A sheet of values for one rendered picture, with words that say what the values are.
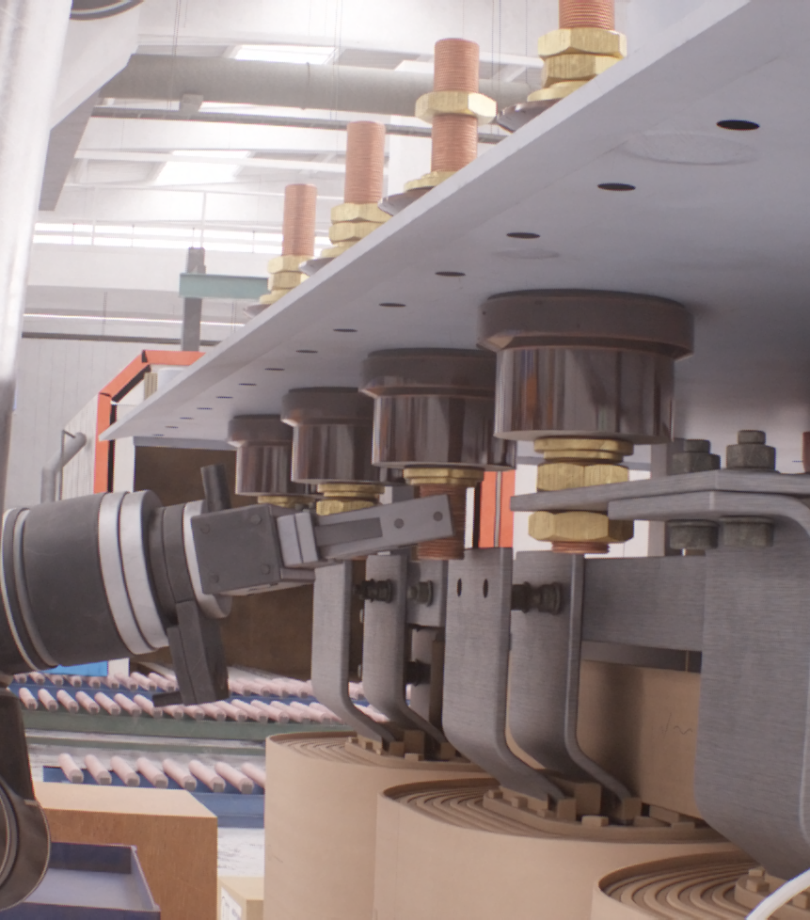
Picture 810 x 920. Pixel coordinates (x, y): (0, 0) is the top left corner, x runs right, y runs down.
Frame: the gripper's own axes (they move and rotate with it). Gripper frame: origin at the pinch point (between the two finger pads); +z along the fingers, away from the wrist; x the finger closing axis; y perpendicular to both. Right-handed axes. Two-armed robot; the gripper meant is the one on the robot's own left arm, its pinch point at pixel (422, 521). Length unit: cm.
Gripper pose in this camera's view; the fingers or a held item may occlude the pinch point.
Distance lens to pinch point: 124.7
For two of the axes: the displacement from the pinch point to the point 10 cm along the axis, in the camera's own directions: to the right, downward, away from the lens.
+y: -1.7, -9.8, 0.8
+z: 9.8, -1.8, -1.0
